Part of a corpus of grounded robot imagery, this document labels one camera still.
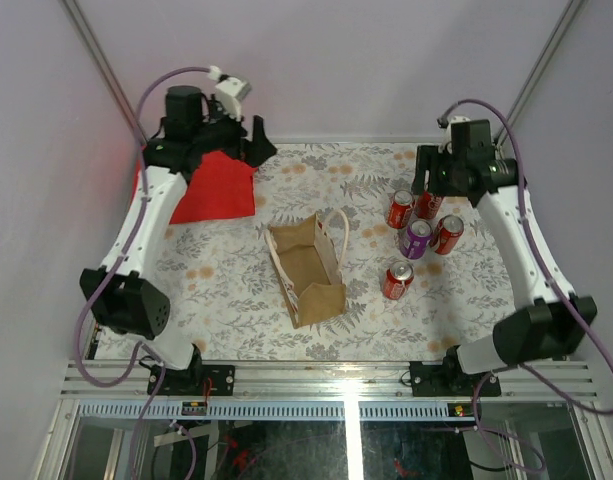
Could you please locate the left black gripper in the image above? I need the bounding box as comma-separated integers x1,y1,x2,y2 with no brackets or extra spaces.
189,95,274,166

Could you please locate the red cola can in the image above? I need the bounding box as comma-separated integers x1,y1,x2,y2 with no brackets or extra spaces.
430,215,464,255
382,261,414,300
387,190,415,230
414,190,444,220

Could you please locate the watermelon canvas tote bag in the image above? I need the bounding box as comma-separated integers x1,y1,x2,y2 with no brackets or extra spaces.
264,209,350,329

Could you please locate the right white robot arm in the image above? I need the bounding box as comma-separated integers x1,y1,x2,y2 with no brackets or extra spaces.
412,116,597,395

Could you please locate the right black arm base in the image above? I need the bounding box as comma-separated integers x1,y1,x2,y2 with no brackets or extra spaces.
409,361,485,398

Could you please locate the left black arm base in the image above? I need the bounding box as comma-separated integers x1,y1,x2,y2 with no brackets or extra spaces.
157,364,236,398

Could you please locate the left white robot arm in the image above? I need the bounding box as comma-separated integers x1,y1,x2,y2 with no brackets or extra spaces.
80,76,277,395

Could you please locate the red folded cloth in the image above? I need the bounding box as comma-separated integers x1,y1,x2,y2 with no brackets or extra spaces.
142,140,256,224

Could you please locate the purple soda can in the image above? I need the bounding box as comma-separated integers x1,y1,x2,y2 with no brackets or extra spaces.
399,219,433,260

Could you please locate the red cola can front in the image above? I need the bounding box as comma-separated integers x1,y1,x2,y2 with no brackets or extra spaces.
382,261,414,300

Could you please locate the floral patterned table mat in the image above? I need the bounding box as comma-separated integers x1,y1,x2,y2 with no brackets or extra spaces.
155,144,514,361

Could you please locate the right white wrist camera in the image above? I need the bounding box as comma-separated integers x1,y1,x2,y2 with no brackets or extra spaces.
437,115,471,153

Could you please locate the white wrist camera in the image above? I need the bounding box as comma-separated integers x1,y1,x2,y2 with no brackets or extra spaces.
437,115,471,153
207,66,252,121

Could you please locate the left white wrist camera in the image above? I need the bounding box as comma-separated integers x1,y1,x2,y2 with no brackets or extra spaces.
207,66,252,121

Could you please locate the aluminium front rail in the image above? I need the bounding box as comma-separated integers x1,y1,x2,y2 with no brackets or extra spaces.
60,360,599,402

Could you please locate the white slotted cable duct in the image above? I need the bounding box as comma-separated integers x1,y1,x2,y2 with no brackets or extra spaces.
80,399,473,422

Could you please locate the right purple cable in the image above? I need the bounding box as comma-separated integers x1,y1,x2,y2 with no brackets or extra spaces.
435,98,613,474

